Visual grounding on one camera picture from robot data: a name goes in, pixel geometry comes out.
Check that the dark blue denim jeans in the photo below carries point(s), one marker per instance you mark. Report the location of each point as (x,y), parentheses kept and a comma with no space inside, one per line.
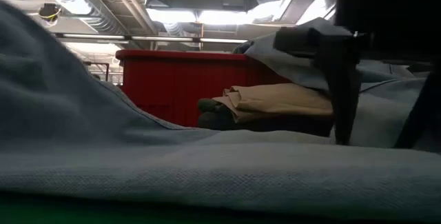
(275,125)

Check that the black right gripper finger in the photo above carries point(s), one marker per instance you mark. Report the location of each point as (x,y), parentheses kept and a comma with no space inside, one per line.
(422,113)
(339,89)

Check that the dark green shirt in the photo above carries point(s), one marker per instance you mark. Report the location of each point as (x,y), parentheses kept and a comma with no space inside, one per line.
(210,106)

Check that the red plastic laundry bin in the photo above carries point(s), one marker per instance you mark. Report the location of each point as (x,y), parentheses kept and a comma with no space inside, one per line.
(179,86)

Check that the black metal rack frame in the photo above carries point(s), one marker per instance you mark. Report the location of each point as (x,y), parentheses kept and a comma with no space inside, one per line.
(103,69)

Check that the beige garment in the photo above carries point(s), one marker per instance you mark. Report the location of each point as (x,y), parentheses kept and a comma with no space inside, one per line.
(275,101)

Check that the light blue garment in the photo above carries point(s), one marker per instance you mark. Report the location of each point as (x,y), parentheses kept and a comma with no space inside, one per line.
(172,169)

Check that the long strip ceiling light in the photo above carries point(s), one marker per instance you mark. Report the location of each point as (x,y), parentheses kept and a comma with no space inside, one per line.
(155,39)

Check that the green table mat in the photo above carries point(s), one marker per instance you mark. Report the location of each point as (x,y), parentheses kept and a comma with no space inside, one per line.
(103,213)

